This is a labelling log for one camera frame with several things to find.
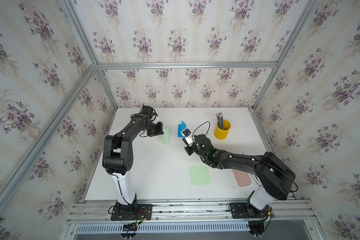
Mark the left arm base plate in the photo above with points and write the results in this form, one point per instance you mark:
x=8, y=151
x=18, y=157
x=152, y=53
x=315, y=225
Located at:
x=139, y=212

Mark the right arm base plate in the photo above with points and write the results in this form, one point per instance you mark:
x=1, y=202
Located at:
x=247, y=211

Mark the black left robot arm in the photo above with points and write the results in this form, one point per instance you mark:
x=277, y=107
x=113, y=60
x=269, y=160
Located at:
x=118, y=155

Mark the green paper sheet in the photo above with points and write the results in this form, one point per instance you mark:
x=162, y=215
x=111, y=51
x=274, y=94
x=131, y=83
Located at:
x=199, y=175
x=165, y=136

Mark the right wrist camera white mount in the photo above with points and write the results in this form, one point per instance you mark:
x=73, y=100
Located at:
x=187, y=137

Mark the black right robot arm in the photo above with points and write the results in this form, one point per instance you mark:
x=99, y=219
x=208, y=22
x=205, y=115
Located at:
x=275, y=176

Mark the aluminium rail frame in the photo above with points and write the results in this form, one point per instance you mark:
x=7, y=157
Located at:
x=92, y=217

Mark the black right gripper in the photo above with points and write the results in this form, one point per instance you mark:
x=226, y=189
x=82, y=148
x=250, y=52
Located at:
x=187, y=150

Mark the blue square paper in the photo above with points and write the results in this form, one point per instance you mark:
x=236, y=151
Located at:
x=181, y=127

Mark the yellow metal pencil bucket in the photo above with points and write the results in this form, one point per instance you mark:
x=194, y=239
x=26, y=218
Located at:
x=222, y=134

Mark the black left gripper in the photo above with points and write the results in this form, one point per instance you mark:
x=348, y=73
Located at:
x=158, y=131

